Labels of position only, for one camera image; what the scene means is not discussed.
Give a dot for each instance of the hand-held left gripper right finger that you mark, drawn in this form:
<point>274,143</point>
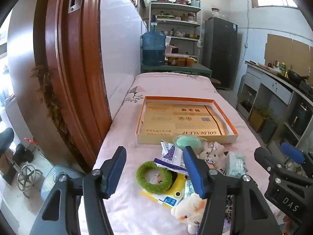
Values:
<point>193,176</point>

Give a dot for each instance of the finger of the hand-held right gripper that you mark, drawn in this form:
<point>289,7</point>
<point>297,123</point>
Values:
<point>292,153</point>
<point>265,159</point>

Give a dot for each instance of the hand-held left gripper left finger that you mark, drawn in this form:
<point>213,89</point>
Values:
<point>113,176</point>

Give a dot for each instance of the small teal tissue packet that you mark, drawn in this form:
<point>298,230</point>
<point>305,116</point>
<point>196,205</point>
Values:
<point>188,188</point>

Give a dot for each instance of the yellow cartoon packet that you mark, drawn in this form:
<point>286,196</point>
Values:
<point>181,183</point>

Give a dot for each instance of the plush bear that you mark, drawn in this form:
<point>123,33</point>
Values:
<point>206,155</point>

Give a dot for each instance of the purple and white packet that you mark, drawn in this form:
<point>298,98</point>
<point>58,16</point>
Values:
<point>171,156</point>

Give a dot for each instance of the pale green tissue pack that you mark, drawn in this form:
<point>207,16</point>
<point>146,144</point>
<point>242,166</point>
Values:
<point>236,164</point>

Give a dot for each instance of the cream plush toy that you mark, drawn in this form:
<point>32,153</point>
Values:
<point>188,208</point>

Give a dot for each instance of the green fuzzy scrunchie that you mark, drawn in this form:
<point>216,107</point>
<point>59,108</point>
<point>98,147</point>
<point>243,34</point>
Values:
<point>146,169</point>

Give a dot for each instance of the mint green sponge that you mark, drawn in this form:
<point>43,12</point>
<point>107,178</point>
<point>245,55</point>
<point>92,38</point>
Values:
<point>185,142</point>

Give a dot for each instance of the leopard print cloth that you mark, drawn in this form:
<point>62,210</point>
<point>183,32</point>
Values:
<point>229,208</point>

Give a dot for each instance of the orange-rimmed cardboard box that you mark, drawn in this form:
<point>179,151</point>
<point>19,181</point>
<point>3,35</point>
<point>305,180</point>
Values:
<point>171,117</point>

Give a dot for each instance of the dark planter with grass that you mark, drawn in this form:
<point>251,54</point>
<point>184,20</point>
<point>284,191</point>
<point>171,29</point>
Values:
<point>269,132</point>

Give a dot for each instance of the dark green rice cooker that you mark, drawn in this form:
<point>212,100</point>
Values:
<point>299,120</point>

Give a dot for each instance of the yellow planter with grass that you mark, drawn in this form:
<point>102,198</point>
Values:
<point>256,122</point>

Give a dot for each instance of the dark kettle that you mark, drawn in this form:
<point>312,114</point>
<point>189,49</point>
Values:
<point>247,105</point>

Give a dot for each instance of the grey electric fan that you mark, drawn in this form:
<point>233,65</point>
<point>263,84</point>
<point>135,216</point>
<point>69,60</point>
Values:
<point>52,181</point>

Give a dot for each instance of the black gas stove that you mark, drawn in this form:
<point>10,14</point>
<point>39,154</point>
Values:
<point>307,87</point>

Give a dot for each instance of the grey kitchen counter cabinet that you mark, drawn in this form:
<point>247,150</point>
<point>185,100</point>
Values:
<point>276,85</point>

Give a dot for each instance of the black wok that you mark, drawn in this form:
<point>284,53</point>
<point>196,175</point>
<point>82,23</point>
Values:
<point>294,77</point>

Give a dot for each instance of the grey gas cylinder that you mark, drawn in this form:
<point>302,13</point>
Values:
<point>240,85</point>

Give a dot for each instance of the row of condiment bottles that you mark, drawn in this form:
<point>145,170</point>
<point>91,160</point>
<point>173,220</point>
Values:
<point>283,67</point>

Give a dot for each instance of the round wicker stool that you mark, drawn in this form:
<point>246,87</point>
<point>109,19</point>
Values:
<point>215,80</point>

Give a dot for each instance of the dried plant bundle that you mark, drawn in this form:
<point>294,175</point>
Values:
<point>49,98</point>

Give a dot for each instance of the brown wooden door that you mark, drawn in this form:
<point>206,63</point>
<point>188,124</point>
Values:
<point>73,78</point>

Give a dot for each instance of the green table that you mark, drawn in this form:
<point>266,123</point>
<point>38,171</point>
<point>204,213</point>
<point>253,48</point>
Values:
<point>195,68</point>

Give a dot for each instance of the dark refrigerator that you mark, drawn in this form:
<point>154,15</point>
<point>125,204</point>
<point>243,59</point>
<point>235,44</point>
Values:
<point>220,53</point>

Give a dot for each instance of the row of orange preserve jars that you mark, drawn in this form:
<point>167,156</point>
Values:
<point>181,61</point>

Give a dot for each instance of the pink lidded container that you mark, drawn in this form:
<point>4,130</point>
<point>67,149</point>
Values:
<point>172,49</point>

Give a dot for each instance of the blue water jug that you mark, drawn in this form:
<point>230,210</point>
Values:
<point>154,49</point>

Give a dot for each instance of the brass bowl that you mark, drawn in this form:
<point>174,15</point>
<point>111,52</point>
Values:
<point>193,36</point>

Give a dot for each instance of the metal saucepan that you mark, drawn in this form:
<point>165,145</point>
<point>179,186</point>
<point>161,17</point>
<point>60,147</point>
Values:
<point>170,33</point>

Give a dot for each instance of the white metal shelf rack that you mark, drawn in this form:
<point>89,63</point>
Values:
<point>199,29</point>

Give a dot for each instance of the glass jar with lid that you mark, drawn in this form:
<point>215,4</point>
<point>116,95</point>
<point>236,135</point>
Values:
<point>215,12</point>

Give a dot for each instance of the black water pump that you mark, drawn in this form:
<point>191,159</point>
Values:
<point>153,20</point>

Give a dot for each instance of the teal pot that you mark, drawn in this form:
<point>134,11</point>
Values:
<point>195,3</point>

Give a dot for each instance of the red lidded pot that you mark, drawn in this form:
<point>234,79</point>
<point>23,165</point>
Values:
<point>182,1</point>

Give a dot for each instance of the flat red pot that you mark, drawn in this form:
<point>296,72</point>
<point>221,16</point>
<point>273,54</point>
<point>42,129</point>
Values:
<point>163,0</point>

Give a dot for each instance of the cardboard wall sheets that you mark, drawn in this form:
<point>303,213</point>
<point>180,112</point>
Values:
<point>281,49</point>

